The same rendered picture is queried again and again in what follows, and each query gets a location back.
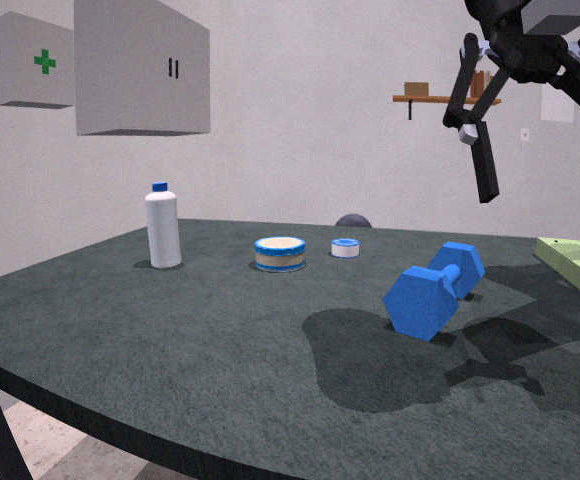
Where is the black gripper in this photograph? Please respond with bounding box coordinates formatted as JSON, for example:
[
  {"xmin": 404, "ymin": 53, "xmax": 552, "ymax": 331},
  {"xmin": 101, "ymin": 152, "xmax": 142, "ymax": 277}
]
[{"xmin": 443, "ymin": 0, "xmax": 580, "ymax": 203}]

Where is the blue hexagonal dumbbell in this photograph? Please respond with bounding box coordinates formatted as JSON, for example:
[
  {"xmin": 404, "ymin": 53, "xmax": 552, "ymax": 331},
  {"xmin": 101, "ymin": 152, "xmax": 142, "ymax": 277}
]
[{"xmin": 383, "ymin": 242, "xmax": 485, "ymax": 342}]

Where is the white bottle with blue cap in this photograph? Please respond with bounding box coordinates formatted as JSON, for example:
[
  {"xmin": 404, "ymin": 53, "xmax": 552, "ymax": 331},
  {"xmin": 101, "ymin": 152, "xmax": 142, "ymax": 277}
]
[{"xmin": 145, "ymin": 182, "xmax": 182, "ymax": 268}]

